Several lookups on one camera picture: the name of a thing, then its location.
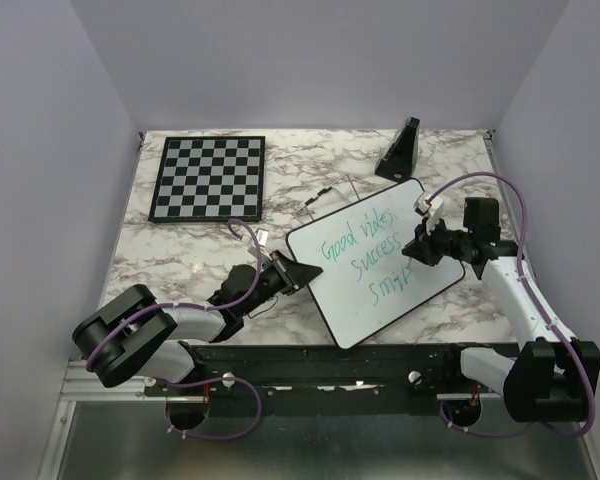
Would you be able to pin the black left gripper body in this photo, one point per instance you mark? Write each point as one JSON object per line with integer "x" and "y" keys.
{"x": 272, "y": 280}

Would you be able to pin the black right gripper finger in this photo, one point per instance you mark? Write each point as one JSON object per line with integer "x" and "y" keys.
{"x": 430, "y": 261}
{"x": 419, "y": 247}

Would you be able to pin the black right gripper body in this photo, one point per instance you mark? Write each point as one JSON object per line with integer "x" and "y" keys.
{"x": 445, "y": 241}

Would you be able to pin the white whiteboard black frame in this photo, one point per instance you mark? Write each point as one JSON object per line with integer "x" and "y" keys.
{"x": 365, "y": 286}

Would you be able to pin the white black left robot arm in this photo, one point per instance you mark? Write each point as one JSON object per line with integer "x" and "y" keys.
{"x": 135, "y": 334}

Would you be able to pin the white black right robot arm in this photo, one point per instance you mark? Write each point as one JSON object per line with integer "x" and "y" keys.
{"x": 554, "y": 376}

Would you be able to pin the black wedge eraser block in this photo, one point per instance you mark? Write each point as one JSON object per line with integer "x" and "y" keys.
{"x": 397, "y": 163}

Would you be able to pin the black white chessboard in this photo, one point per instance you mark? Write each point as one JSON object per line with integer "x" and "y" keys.
{"x": 209, "y": 179}

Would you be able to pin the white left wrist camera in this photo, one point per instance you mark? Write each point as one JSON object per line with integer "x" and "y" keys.
{"x": 261, "y": 240}

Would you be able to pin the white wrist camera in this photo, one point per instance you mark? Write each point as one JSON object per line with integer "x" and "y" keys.
{"x": 261, "y": 240}
{"x": 430, "y": 207}

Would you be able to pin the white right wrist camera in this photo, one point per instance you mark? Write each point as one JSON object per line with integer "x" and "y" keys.
{"x": 430, "y": 207}

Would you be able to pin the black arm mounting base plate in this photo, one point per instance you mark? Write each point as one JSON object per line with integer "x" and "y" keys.
{"x": 321, "y": 380}

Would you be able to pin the black wire whiteboard stand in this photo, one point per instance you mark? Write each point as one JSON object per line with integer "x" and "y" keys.
{"x": 335, "y": 195}

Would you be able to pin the aluminium rail frame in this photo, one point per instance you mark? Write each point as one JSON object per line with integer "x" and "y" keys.
{"x": 120, "y": 433}

